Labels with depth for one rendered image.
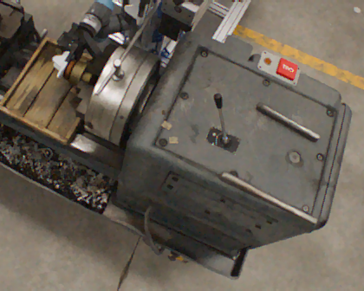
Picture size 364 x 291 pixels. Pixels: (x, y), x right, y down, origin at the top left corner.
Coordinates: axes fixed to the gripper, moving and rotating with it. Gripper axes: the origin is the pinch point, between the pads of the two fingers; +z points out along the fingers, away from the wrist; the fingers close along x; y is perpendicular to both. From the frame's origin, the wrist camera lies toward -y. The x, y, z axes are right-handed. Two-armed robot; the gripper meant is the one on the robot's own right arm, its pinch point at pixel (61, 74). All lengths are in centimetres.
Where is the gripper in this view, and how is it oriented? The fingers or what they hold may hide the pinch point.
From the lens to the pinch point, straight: 133.3
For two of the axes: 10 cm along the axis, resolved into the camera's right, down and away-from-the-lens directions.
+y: -8.9, -4.3, 1.2
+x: 0.9, -4.3, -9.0
